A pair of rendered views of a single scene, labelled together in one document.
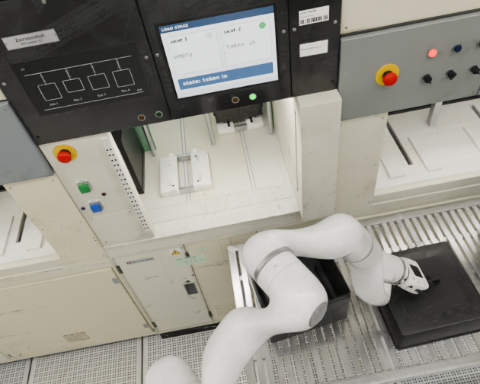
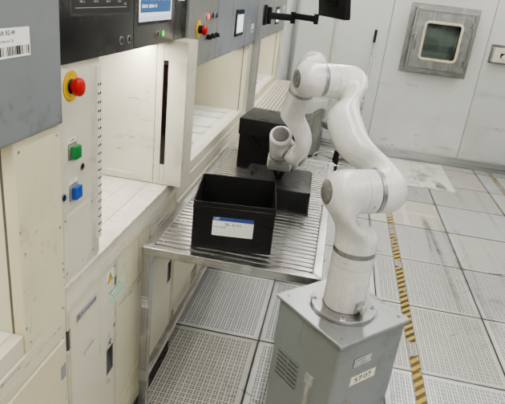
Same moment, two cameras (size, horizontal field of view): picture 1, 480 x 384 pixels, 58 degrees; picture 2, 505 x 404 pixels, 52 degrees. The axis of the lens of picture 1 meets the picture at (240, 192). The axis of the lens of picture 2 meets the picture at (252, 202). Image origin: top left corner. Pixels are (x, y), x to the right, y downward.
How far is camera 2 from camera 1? 1.71 m
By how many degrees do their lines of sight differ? 68
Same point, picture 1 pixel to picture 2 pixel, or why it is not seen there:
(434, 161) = not seen: hidden behind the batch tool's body
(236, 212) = (131, 206)
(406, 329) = (305, 191)
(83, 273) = (38, 369)
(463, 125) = not seen: hidden behind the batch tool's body
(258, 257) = (321, 66)
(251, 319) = (353, 94)
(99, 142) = (93, 73)
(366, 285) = (306, 132)
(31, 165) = (51, 100)
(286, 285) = (347, 67)
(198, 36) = not seen: outside the picture
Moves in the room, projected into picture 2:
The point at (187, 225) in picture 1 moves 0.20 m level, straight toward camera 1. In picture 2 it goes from (110, 230) to (176, 236)
